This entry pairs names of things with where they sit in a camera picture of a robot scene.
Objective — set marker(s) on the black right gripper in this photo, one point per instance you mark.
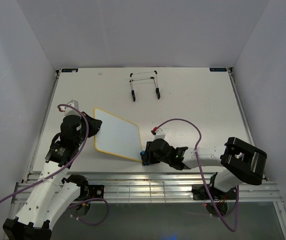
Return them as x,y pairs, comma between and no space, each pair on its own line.
149,158

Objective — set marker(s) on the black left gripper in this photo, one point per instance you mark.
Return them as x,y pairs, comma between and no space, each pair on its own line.
95,124

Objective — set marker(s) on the blue bone-shaped whiteboard eraser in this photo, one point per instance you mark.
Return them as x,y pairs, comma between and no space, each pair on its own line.
144,158

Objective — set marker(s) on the yellow-framed whiteboard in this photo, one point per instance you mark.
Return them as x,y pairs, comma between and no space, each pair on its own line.
117,136

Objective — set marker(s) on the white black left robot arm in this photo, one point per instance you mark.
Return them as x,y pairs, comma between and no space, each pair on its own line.
53,195

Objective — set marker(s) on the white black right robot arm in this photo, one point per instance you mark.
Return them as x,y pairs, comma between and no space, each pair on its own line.
243,162

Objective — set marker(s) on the black metal whiteboard stand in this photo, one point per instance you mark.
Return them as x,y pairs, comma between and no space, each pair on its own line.
144,78

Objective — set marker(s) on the blue label sticker left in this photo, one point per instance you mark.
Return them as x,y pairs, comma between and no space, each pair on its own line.
69,70

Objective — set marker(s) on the blue label sticker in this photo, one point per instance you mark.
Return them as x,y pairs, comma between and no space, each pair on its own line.
69,70
217,69

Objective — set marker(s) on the blue label sticker right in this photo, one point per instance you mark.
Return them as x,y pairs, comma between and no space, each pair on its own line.
217,69

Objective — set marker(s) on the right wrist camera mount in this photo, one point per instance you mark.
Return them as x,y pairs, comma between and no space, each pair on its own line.
158,133

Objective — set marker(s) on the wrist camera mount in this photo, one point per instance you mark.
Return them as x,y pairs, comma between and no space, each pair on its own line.
70,110
158,133

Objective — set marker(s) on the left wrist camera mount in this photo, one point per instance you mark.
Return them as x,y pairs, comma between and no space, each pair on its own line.
70,110

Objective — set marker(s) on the aluminium table edge rail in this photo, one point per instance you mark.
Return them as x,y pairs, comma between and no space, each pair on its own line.
169,188

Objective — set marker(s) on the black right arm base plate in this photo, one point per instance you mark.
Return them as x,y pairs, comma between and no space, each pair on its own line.
199,193

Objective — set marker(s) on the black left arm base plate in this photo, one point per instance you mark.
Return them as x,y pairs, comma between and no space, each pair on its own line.
94,191

